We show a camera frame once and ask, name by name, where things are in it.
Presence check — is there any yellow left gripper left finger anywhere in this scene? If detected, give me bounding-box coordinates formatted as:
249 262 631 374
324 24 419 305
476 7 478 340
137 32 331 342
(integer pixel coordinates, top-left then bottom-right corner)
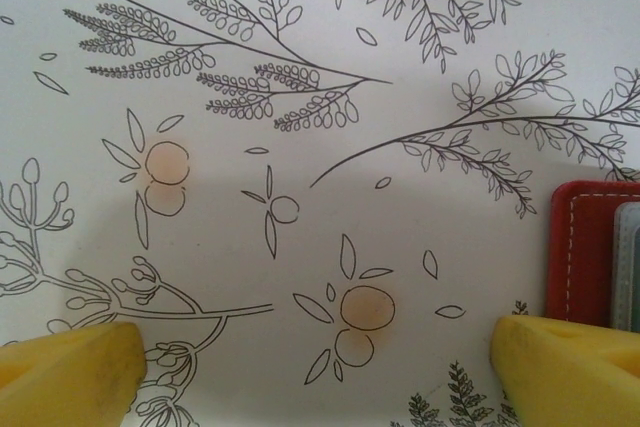
0 321 146 427

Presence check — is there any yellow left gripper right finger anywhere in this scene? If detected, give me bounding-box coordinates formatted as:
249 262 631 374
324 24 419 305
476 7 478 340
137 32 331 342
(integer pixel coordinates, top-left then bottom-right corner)
491 315 640 427

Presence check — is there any dark VIP card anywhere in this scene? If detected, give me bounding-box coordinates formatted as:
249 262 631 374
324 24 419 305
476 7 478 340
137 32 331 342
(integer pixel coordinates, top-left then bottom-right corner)
618 224 640 333

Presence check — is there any red leather card holder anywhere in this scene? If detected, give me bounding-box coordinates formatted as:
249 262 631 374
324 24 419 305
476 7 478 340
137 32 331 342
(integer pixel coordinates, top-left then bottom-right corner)
544 179 640 334

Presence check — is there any floral patterned table cover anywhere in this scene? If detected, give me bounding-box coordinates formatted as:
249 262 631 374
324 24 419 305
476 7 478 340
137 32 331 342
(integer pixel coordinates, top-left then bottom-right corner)
0 0 640 427

